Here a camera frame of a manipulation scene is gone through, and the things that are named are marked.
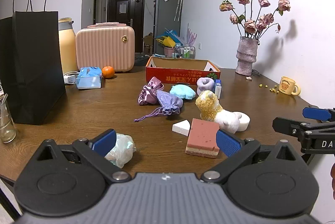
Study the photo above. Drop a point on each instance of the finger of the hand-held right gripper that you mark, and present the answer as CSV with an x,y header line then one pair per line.
x,y
315,113
285,124

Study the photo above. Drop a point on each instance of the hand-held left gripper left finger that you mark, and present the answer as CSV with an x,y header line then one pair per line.
x,y
104,141

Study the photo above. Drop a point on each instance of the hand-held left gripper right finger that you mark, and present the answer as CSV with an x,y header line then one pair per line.
x,y
227,144

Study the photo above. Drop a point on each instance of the clear plastic bag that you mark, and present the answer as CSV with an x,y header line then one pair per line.
x,y
123,149

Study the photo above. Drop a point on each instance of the pink sponge block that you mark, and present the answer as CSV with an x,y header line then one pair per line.
x,y
201,135

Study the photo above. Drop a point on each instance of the white round sponge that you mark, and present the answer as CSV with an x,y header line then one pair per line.
x,y
244,120

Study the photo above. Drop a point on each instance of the yellow and white plush toy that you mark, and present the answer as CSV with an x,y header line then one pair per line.
x,y
209,107

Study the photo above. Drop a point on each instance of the white wedge sponge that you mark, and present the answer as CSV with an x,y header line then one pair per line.
x,y
182,127

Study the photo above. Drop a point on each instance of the purple satin pouch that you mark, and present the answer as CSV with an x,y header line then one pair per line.
x,y
148,94

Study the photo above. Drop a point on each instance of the blue fluffy puff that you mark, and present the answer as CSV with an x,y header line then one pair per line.
x,y
183,92

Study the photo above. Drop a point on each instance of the red cardboard box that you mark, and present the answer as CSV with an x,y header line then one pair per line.
x,y
178,77

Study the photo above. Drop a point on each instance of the scattered yellow beads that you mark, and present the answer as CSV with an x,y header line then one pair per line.
x,y
273,89

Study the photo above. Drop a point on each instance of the yellow bear mug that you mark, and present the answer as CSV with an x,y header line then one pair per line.
x,y
286,86

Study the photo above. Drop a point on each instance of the small white blue carton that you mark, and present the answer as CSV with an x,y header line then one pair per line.
x,y
218,89

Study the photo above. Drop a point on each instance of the purple fuzzy sock roll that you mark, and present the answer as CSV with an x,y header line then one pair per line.
x,y
205,85

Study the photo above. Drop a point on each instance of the blue tissue pack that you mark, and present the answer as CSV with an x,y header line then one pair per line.
x,y
89,79

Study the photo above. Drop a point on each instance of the orange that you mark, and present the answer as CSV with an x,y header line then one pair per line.
x,y
108,72

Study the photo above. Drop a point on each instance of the purple ceramic vase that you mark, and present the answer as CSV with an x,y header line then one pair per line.
x,y
246,56

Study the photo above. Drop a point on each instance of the black floor bag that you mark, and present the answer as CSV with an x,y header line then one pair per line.
x,y
141,59

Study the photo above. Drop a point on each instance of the pink ribbed suitcase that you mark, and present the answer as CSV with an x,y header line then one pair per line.
x,y
104,48

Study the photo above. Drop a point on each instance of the cream thermos bottle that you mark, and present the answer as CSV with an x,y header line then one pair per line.
x,y
68,51

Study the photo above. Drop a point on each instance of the clear glass jar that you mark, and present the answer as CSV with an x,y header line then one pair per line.
x,y
6,130

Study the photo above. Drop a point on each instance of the black paper bag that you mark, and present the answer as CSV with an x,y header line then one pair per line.
x,y
31,69

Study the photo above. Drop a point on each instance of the dried pink roses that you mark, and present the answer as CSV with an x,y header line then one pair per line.
x,y
250,26

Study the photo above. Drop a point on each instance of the brown cardboard box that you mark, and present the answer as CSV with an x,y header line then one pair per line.
x,y
148,43

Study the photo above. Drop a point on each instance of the pink bucket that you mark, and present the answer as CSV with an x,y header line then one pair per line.
x,y
168,52

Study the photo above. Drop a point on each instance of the dark wooden entrance door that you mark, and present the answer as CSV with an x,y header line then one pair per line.
x,y
125,25

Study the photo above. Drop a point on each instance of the blue and yellow bags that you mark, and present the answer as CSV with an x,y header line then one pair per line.
x,y
167,39

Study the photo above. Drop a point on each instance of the interior side door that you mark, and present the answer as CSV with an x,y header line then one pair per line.
x,y
97,4

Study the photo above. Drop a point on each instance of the grey refrigerator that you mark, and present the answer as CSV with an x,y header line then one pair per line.
x,y
165,17

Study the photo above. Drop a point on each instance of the white folded umbrella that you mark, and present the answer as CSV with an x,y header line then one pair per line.
x,y
178,4

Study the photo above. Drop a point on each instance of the pink feather wall decoration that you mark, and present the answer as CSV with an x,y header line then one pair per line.
x,y
191,37

